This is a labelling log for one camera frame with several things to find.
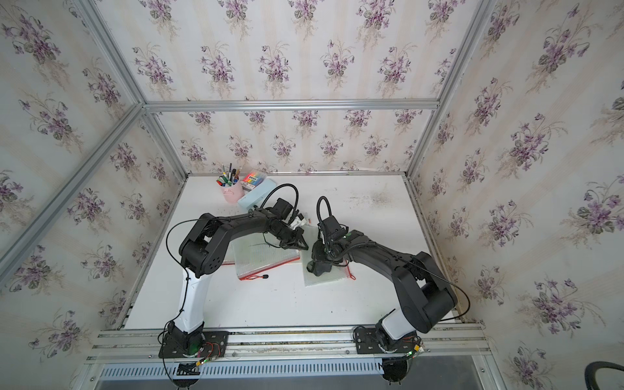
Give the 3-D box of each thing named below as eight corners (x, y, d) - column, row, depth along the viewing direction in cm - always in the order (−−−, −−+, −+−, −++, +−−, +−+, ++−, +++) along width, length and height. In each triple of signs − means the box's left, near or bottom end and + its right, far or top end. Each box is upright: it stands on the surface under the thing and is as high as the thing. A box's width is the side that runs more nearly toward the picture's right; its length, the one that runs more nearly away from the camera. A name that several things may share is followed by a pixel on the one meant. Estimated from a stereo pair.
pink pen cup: (222, 205, 111) (214, 187, 101) (226, 193, 116) (218, 174, 106) (241, 205, 111) (235, 187, 101) (244, 193, 116) (238, 174, 106)
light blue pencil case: (238, 203, 112) (236, 199, 109) (270, 181, 121) (270, 176, 119) (248, 212, 108) (246, 208, 106) (280, 188, 118) (280, 184, 116)
